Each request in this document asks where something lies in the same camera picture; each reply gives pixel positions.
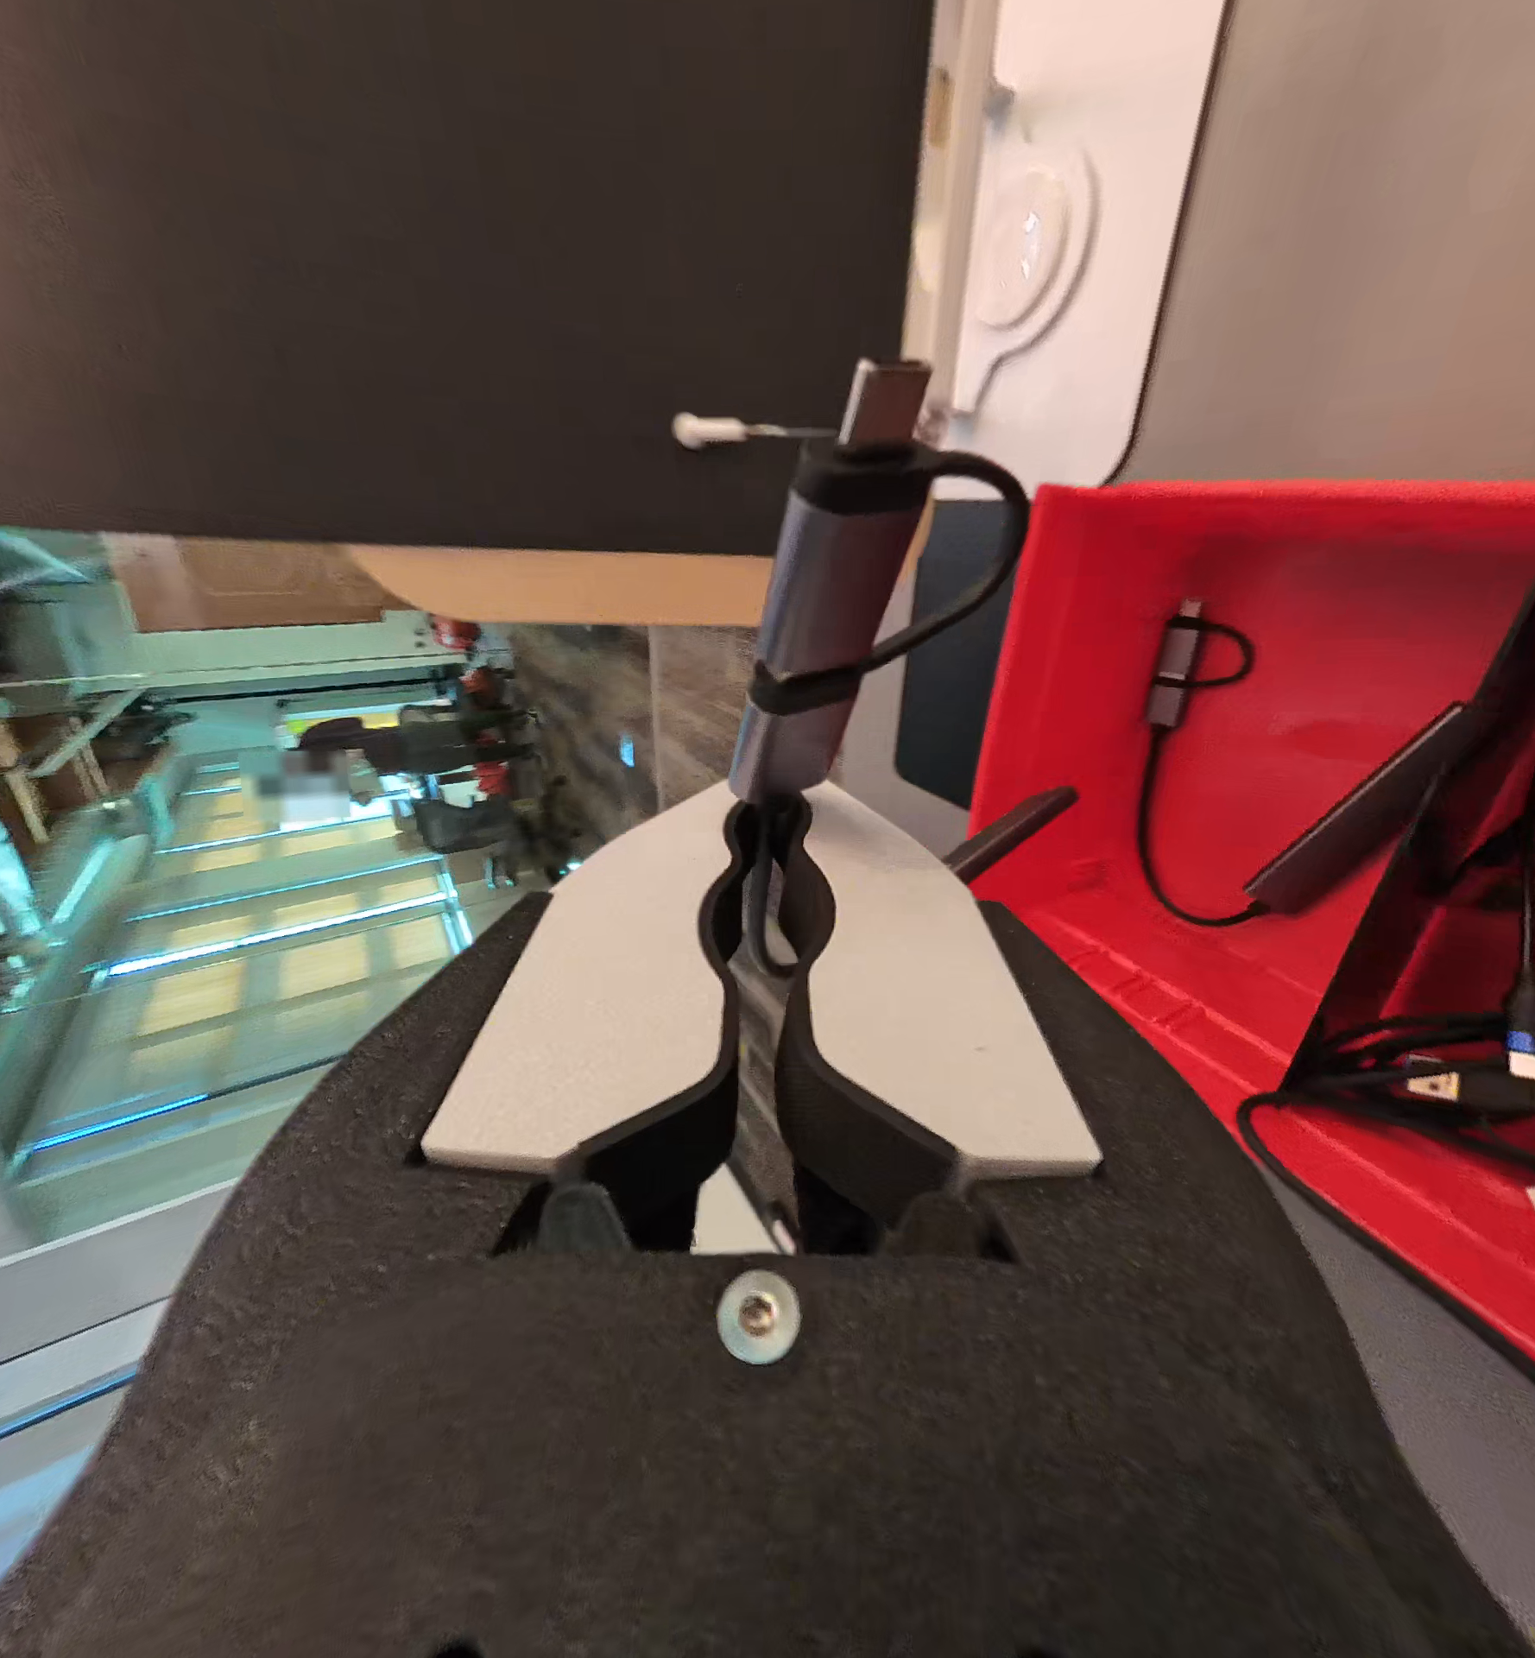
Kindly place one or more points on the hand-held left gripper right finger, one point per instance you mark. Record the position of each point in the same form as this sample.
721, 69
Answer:
948, 1023

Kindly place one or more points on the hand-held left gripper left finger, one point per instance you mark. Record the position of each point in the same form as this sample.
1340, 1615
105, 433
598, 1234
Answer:
588, 1023

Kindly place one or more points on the grey usb hub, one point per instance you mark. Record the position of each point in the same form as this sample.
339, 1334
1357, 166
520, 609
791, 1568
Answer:
818, 609
1362, 808

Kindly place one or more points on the red plastic bin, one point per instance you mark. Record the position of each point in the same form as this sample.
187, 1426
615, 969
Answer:
1339, 583

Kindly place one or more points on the dark blue flat pad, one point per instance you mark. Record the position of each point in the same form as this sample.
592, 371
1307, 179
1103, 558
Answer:
961, 648

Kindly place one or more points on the black bin divider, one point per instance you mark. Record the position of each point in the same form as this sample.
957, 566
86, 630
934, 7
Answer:
1428, 934

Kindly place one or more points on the black wooden backdrop board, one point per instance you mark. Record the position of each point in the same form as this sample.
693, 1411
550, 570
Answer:
392, 257

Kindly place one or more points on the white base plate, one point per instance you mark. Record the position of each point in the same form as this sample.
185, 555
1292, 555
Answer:
1154, 195

